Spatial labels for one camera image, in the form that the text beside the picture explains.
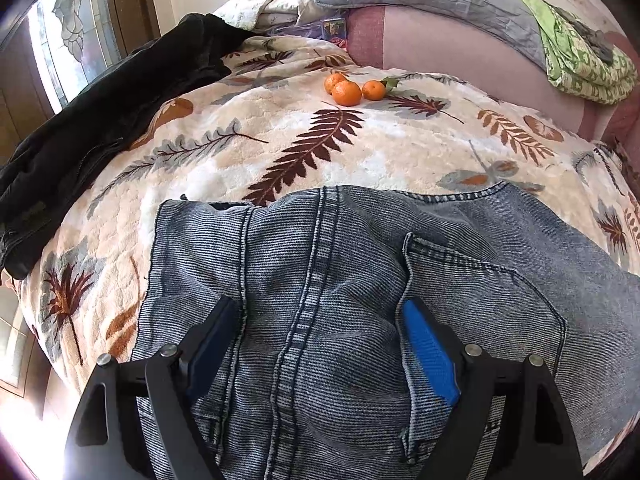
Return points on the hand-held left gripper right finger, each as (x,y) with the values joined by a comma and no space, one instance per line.
(430,350)

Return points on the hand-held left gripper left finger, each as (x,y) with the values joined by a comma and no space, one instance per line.
(212,345)

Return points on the blue denim pants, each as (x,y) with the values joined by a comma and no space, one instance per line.
(340,270)

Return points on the leaf print fleece blanket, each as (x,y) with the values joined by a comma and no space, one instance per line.
(280,125)

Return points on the black jacket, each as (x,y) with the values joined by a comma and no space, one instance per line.
(100,125)

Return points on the tangerine with green leaf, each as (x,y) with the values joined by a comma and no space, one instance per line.
(374,90)

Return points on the large tangerine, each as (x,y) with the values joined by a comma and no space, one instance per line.
(347,93)

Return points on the pink bed sheet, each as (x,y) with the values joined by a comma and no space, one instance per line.
(450,45)

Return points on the green patterned cloth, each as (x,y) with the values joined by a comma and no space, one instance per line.
(575,67)

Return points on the small colourful packet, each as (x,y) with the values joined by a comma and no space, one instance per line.
(334,30)

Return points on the white floral quilt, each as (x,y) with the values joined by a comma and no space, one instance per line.
(280,5)

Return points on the dark grey cloth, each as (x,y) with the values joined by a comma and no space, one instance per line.
(590,37)

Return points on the stained glass window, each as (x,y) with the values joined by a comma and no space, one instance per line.
(75,20)

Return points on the wooden window frame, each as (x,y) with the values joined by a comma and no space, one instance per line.
(135,5)

